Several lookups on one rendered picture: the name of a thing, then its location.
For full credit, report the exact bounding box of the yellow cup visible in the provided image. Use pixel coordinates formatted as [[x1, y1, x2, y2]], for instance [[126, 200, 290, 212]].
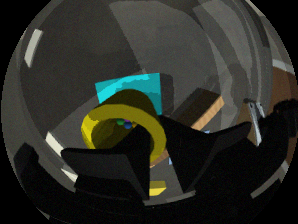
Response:
[[81, 88, 166, 163]]

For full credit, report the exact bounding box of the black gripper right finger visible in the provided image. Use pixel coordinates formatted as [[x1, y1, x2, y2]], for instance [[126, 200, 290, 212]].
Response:
[[158, 115, 251, 193]]

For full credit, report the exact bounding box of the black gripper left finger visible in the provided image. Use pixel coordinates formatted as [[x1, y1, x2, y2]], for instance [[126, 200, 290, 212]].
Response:
[[60, 123, 150, 201]]

